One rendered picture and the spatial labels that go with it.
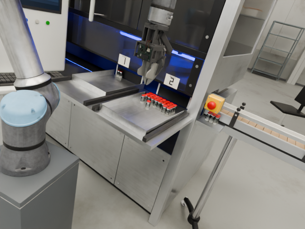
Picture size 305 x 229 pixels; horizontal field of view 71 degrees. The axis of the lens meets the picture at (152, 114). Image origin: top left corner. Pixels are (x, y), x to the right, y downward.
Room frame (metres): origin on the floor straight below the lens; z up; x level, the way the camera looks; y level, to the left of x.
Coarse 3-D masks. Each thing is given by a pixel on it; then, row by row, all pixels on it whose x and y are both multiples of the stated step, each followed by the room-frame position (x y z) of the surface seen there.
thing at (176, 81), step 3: (168, 75) 1.12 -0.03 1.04; (171, 75) 1.12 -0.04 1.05; (165, 78) 1.13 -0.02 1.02; (168, 78) 1.12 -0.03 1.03; (174, 78) 1.11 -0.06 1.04; (177, 78) 1.10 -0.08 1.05; (165, 81) 1.13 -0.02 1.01; (168, 81) 1.12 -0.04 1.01; (174, 81) 1.10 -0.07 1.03; (177, 81) 1.10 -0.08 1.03; (165, 84) 1.13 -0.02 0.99; (168, 84) 1.12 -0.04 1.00; (174, 84) 1.10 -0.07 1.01; (177, 84) 1.09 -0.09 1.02; (174, 87) 1.10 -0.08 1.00
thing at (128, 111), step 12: (132, 96) 1.04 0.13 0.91; (108, 108) 0.82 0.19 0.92; (120, 108) 0.91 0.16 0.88; (132, 108) 0.95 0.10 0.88; (144, 108) 0.99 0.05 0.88; (120, 120) 0.78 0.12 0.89; (132, 120) 0.83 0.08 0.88; (144, 120) 0.86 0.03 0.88; (156, 120) 0.89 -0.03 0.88; (168, 120) 0.88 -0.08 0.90; (144, 132) 0.72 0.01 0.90
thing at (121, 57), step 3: (120, 54) 1.28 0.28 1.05; (120, 57) 1.28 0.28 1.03; (123, 57) 1.27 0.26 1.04; (126, 57) 1.26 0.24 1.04; (120, 60) 1.28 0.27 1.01; (123, 60) 1.27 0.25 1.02; (126, 60) 1.26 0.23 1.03; (129, 60) 1.25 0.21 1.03; (120, 63) 1.28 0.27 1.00; (123, 63) 1.27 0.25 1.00; (126, 63) 1.26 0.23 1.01; (126, 66) 1.26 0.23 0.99
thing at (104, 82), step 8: (88, 72) 1.19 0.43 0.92; (96, 72) 1.25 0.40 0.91; (104, 72) 1.31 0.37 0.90; (112, 72) 1.38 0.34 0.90; (80, 80) 1.06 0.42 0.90; (88, 80) 1.15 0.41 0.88; (96, 80) 1.19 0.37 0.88; (104, 80) 1.22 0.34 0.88; (112, 80) 1.26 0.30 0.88; (120, 80) 1.30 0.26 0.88; (88, 88) 1.04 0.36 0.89; (96, 88) 1.01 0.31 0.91; (104, 88) 1.10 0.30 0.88; (112, 88) 1.14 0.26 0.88; (120, 88) 1.17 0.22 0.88; (128, 88) 1.14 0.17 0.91
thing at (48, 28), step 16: (32, 0) 1.23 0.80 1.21; (48, 0) 1.30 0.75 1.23; (64, 0) 1.38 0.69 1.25; (32, 16) 1.24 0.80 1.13; (48, 16) 1.31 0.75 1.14; (64, 16) 1.39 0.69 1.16; (32, 32) 1.24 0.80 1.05; (48, 32) 1.31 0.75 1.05; (64, 32) 1.39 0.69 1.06; (0, 48) 1.11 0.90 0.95; (48, 48) 1.31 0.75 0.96; (64, 48) 1.40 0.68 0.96; (0, 64) 1.10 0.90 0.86; (48, 64) 1.31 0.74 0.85; (64, 64) 1.41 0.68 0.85
